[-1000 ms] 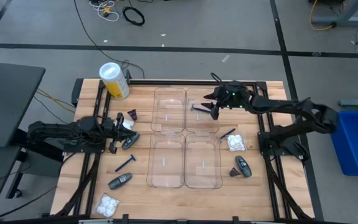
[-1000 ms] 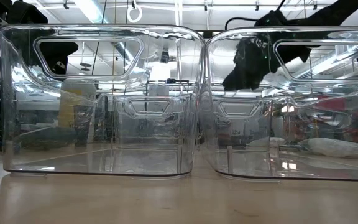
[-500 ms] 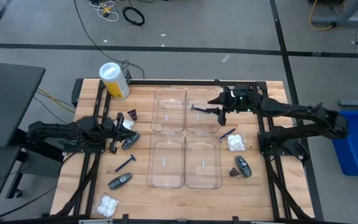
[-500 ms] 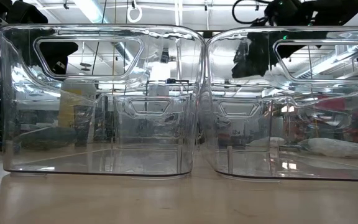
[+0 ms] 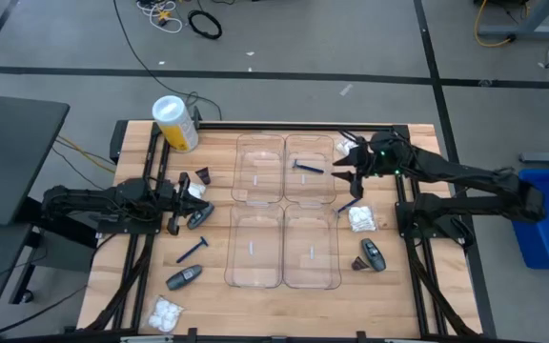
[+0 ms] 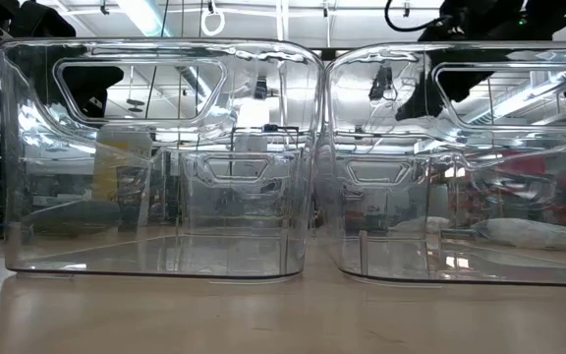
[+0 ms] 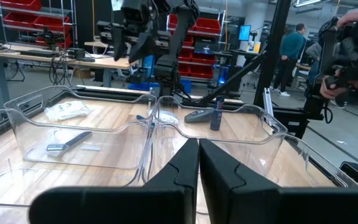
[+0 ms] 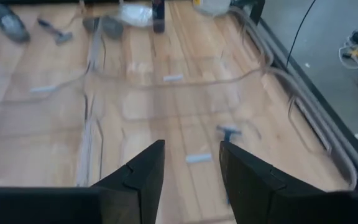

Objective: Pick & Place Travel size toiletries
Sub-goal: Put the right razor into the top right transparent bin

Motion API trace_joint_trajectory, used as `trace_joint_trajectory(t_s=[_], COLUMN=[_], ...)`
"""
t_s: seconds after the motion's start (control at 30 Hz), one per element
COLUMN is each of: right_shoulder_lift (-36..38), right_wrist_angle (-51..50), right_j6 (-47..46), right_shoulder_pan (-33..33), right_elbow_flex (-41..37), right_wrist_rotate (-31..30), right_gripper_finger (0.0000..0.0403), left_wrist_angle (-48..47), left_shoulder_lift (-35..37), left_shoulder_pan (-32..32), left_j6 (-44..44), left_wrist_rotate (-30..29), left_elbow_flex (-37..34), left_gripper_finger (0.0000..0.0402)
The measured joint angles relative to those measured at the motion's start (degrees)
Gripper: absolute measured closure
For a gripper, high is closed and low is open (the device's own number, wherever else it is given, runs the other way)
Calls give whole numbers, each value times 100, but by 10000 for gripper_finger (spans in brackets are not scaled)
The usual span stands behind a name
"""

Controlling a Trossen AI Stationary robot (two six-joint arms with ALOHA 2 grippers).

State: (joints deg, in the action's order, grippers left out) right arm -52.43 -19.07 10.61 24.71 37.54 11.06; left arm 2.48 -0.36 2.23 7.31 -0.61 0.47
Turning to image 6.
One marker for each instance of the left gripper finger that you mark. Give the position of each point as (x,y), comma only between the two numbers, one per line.
(106,83)

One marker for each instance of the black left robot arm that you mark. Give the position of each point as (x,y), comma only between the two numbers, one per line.
(42,22)

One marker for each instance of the ceiling light strip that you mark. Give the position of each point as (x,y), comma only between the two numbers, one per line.
(140,15)

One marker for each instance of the black ceiling-hung device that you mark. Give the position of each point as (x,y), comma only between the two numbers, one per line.
(261,89)
(380,83)

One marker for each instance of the white yellow wipes canister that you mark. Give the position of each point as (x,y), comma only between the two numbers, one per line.
(108,172)

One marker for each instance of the clear plastic bin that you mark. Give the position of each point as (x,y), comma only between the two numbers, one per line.
(361,123)
(411,196)
(189,206)
(32,172)

